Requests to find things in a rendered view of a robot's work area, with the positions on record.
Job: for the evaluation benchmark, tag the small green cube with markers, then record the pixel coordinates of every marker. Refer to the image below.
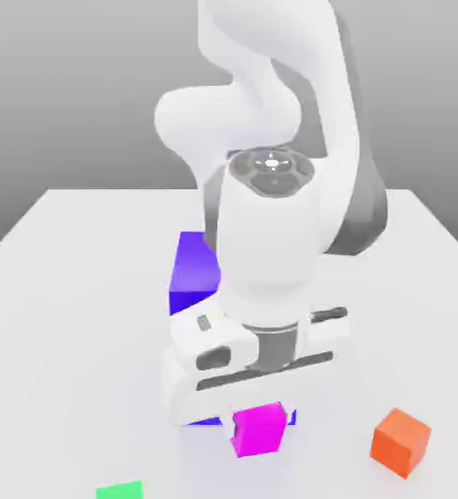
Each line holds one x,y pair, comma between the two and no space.
120,491

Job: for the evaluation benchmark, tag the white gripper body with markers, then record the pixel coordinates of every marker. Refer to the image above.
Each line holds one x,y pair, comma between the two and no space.
213,397

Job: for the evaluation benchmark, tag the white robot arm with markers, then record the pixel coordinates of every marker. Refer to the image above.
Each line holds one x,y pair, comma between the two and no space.
268,241

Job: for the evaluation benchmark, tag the small magenta cube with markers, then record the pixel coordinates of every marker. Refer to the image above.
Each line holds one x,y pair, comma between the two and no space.
258,430

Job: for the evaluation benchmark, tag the large blue box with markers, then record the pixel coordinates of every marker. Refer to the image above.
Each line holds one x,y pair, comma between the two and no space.
194,269

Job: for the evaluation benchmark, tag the small orange cube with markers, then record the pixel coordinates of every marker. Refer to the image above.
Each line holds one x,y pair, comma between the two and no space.
398,442

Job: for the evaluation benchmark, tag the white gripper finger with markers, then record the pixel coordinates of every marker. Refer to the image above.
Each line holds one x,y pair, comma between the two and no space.
229,423
289,407

